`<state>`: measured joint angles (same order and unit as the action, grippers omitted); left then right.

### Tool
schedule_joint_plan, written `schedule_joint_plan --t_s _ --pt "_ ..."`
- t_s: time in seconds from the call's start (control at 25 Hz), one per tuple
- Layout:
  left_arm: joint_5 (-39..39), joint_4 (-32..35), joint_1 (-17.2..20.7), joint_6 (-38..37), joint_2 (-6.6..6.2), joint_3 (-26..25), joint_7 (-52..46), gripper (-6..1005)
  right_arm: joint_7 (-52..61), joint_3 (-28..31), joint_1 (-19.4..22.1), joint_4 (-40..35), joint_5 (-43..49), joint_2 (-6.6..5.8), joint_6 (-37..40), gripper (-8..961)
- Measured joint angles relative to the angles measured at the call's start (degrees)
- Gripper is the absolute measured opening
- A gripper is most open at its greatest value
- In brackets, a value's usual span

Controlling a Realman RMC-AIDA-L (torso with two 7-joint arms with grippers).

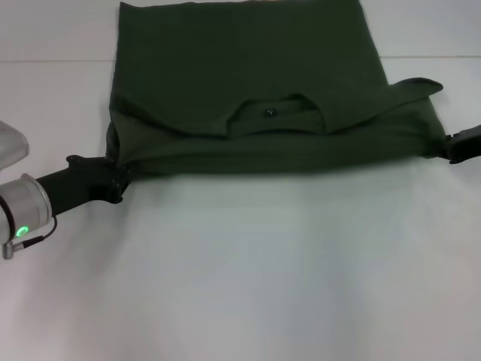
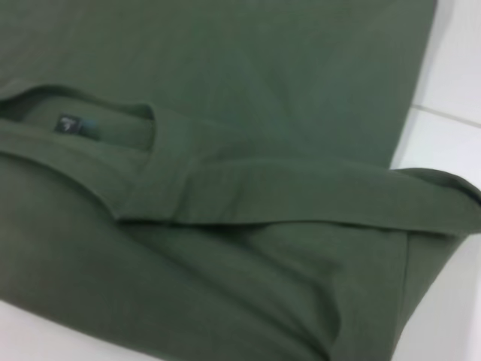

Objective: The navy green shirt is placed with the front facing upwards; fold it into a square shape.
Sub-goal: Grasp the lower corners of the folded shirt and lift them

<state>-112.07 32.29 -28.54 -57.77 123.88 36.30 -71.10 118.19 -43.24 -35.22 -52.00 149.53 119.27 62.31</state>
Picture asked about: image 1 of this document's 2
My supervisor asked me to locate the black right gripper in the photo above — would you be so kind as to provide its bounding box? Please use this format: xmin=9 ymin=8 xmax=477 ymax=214
xmin=442 ymin=123 xmax=481 ymax=165

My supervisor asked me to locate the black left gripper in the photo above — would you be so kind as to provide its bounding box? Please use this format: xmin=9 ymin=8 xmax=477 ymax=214
xmin=37 ymin=153 xmax=132 ymax=218

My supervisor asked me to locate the dark green FREE t-shirt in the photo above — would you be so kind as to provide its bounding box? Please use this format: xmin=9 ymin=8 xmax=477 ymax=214
xmin=104 ymin=0 xmax=445 ymax=177

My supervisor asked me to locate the dark left gripper cable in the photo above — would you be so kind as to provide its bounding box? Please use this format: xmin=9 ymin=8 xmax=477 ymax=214
xmin=20 ymin=214 xmax=59 ymax=241

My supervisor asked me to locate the silver left cable connector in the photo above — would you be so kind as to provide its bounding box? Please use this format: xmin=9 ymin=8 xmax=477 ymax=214
xmin=2 ymin=235 xmax=27 ymax=261

